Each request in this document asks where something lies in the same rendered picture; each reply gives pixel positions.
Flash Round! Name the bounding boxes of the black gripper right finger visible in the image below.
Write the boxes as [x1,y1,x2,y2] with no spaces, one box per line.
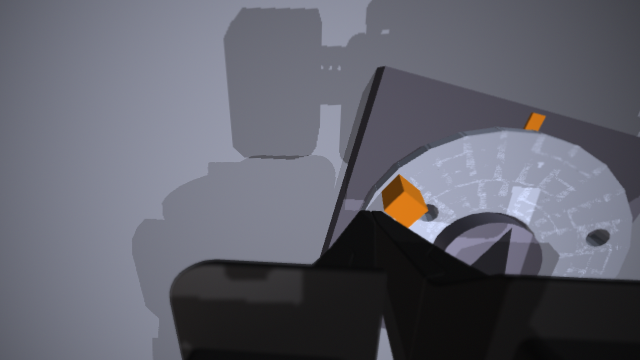
[371,211,640,360]

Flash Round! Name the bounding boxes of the orange tab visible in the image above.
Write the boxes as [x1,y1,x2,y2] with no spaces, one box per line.
[523,113,546,131]

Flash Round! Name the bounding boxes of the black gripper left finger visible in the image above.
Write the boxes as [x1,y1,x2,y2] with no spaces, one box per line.
[169,210,387,360]

